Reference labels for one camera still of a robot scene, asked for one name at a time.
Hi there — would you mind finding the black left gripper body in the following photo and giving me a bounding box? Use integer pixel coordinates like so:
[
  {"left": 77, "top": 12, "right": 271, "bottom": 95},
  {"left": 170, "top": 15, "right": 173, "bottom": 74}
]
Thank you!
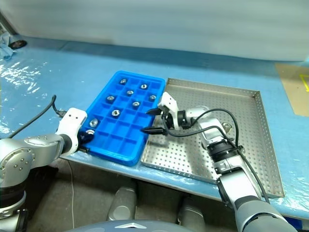
[{"left": 77, "top": 141, "right": 90, "bottom": 153}]

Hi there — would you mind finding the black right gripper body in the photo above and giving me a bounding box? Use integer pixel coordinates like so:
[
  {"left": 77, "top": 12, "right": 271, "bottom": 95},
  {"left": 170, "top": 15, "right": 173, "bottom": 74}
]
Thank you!
[{"left": 157, "top": 107, "right": 175, "bottom": 135}]

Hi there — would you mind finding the blue plastic compartment tray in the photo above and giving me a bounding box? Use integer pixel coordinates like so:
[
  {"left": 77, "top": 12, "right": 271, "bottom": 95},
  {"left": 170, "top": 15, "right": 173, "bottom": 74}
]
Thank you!
[{"left": 81, "top": 70, "right": 166, "bottom": 167}]

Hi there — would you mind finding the perforated metal tray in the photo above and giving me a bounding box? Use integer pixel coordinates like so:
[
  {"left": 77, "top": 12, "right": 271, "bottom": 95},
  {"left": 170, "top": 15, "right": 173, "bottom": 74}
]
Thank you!
[{"left": 140, "top": 77, "right": 283, "bottom": 198}]

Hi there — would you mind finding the grey rounded cylinder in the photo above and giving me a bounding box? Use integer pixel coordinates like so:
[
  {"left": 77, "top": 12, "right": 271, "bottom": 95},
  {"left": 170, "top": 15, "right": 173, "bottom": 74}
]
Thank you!
[
  {"left": 106, "top": 186, "right": 138, "bottom": 222},
  {"left": 177, "top": 197, "right": 206, "bottom": 232}
]

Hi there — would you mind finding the dark grey robot chest cover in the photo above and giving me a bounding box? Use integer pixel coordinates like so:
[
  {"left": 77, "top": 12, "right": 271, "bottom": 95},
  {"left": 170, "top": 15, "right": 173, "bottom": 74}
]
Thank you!
[{"left": 72, "top": 218, "right": 179, "bottom": 232}]

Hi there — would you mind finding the white foam backdrop sheet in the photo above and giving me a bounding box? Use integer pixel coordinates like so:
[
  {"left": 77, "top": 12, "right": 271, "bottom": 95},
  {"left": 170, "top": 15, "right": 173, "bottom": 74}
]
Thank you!
[{"left": 0, "top": 0, "right": 309, "bottom": 62}]

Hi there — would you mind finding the black round disc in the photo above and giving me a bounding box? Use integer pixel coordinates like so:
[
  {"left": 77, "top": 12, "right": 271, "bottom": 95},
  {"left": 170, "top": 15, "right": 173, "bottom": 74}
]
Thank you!
[{"left": 9, "top": 40, "right": 28, "bottom": 50}]

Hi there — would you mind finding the blue cloth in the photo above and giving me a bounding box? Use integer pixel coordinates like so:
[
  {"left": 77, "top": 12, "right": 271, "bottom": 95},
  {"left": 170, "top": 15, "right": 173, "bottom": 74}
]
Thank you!
[{"left": 0, "top": 32, "right": 14, "bottom": 60}]

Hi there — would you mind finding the brown mat with yellow tape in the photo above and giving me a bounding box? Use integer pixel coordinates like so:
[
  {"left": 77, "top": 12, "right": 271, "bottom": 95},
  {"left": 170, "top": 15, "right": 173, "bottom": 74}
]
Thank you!
[{"left": 275, "top": 61, "right": 309, "bottom": 116}]

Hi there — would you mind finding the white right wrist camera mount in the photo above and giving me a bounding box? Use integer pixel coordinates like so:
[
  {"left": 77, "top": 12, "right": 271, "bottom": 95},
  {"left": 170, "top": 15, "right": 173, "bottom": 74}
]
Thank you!
[{"left": 158, "top": 92, "right": 181, "bottom": 130}]

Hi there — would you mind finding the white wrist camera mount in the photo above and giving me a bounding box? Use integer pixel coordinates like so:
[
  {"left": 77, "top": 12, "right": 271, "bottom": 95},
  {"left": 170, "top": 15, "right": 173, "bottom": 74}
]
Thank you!
[
  {"left": 158, "top": 92, "right": 181, "bottom": 130},
  {"left": 55, "top": 108, "right": 88, "bottom": 152}
]

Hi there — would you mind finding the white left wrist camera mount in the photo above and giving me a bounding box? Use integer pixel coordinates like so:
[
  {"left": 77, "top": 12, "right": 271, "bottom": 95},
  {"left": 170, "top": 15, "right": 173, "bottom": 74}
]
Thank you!
[{"left": 55, "top": 108, "right": 88, "bottom": 152}]

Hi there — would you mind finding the thin white cable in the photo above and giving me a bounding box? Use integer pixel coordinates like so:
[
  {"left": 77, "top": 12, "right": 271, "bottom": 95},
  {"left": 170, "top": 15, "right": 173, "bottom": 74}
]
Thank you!
[{"left": 67, "top": 159, "right": 75, "bottom": 229}]

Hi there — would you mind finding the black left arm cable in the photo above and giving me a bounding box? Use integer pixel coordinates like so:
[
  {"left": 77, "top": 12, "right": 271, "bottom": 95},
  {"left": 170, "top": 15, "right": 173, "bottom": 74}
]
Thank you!
[{"left": 0, "top": 95, "right": 67, "bottom": 141}]

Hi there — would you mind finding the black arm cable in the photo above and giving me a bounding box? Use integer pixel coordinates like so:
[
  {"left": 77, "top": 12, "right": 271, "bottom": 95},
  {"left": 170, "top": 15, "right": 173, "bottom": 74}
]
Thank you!
[
  {"left": 0, "top": 95, "right": 67, "bottom": 141},
  {"left": 162, "top": 109, "right": 271, "bottom": 204}
]

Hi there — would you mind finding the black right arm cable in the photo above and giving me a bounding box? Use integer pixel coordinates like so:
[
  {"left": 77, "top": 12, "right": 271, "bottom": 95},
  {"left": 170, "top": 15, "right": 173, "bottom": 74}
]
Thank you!
[{"left": 162, "top": 109, "right": 271, "bottom": 204}]

